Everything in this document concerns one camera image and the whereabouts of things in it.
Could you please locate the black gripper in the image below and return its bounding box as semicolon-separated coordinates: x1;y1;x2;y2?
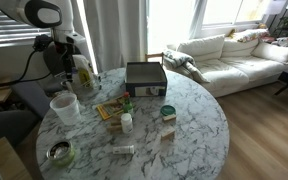
55;42;74;80

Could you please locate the clear plastic cup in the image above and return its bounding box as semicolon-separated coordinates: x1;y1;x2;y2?
50;93;81;125

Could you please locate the yellow picture book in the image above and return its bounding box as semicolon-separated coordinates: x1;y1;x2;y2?
96;96;124;120

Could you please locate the dark blue cardboard box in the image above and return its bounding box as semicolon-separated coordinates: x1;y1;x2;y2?
125;62;168;97

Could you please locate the green glass bottle red cap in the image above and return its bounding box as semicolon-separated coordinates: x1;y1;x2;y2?
123;92;134;116

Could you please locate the wooden block pile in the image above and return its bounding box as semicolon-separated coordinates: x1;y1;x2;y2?
107;116;122;132

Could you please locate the white pill bottle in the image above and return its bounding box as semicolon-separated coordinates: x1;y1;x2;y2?
121;113;133;134

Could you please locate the wooden chair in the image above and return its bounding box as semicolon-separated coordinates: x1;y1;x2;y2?
145;52;164;66

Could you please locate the metal bowl green rim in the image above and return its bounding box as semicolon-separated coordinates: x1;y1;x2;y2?
46;140;75;167

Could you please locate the small white tube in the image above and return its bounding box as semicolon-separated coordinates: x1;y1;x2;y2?
113;145;135;154

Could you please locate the green round lid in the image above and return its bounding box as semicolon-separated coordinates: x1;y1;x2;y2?
160;105;176;116

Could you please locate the grey folded blanket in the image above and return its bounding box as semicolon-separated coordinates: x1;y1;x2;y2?
163;49;209;83

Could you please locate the white sectional sofa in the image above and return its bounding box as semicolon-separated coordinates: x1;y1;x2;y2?
164;34;288;97

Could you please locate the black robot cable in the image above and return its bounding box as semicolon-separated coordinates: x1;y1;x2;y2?
0;34;57;88

